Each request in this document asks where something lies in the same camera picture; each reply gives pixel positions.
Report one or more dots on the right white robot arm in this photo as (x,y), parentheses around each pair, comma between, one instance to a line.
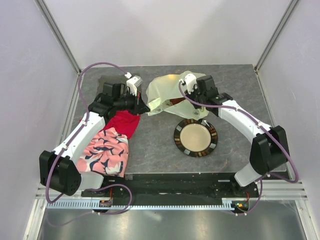
(269,146)

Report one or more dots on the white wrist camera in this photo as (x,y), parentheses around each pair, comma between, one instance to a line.
(190,81)
(133,82)

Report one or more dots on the grey slotted cable duct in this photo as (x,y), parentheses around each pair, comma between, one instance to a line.
(94,204)

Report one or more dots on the red cloth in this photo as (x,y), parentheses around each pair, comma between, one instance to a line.
(124,123)

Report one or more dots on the pink shark print cloth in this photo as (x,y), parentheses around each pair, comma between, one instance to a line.
(106,154)

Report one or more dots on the aluminium frame post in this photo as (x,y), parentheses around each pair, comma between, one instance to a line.
(276,33)
(46,13)

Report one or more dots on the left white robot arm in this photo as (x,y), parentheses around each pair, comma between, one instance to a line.
(58,167)

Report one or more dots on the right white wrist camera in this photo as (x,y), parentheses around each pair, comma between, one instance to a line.
(190,81)

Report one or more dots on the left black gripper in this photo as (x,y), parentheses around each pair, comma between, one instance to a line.
(139,107)

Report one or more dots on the right aluminium frame post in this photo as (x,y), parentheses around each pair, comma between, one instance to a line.
(276,33)

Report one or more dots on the brown rimmed ceramic plate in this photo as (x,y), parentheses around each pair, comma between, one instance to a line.
(195,138)

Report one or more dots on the green avocado print plastic bag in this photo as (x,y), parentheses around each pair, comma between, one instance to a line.
(163,95)

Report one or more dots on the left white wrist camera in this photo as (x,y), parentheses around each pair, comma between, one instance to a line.
(133,82)

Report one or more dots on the left aluminium frame post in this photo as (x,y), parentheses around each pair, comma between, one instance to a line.
(46,13)

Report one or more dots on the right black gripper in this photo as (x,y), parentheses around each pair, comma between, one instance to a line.
(197,105)

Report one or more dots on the olive green cloth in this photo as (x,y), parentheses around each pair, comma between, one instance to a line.
(115,79)

